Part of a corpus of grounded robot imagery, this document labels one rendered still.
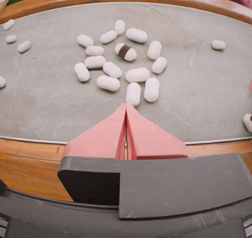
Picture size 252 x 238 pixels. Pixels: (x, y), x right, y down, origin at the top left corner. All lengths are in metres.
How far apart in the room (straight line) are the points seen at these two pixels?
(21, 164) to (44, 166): 0.04
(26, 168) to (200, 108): 0.29
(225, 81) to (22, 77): 0.38
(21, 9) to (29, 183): 0.39
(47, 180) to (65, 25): 0.29
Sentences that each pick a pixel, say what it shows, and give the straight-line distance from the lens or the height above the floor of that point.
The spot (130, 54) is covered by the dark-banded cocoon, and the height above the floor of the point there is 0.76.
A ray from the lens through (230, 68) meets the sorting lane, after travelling 0.35.
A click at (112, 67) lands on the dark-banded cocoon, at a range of 0.25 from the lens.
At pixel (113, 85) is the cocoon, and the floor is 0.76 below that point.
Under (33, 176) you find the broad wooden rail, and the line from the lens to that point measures 0.26.
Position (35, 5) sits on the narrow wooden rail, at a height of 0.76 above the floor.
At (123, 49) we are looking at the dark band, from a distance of 0.26.
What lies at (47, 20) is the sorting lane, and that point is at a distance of 0.40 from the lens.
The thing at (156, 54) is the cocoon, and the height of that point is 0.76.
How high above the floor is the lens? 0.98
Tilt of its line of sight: 76 degrees down
